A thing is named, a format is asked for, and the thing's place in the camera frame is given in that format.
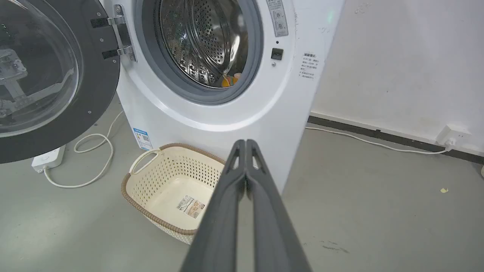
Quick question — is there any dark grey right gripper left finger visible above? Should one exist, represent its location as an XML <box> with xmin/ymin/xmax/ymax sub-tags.
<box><xmin>180</xmin><ymin>139</ymin><xmax>247</xmax><ymax>272</ymax></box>

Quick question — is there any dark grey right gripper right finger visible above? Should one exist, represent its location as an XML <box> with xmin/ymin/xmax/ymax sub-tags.
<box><xmin>246</xmin><ymin>139</ymin><xmax>312</xmax><ymax>272</ymax></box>

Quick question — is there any white front-load washing machine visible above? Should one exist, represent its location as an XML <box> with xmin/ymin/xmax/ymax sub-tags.
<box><xmin>99</xmin><ymin>0</ymin><xmax>345</xmax><ymax>197</ymax></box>

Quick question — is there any black round washer door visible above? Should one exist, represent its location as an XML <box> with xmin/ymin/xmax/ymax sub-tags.
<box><xmin>0</xmin><ymin>0</ymin><xmax>137</xmax><ymax>164</ymax></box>

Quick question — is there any cream perforated laundry basket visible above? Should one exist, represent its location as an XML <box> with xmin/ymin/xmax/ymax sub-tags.
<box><xmin>121</xmin><ymin>143</ymin><xmax>226</xmax><ymax>245</ymax></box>

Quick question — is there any orange item inside drum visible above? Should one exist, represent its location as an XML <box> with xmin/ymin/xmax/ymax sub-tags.
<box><xmin>222</xmin><ymin>73</ymin><xmax>242</xmax><ymax>88</ymax></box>

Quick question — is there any white power strip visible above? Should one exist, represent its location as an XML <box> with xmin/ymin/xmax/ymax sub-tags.
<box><xmin>31</xmin><ymin>145</ymin><xmax>67</xmax><ymax>173</ymax></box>

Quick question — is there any white cable along wall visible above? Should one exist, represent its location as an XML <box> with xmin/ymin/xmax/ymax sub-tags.
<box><xmin>305</xmin><ymin>126</ymin><xmax>449</xmax><ymax>155</ymax></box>

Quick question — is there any white power strip cable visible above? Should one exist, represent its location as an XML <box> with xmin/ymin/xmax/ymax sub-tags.
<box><xmin>42</xmin><ymin>110</ymin><xmax>125</xmax><ymax>189</ymax></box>

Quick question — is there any white wall socket plug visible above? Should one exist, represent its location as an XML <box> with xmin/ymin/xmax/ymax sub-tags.
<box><xmin>436</xmin><ymin>124</ymin><xmax>472</xmax><ymax>151</ymax></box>

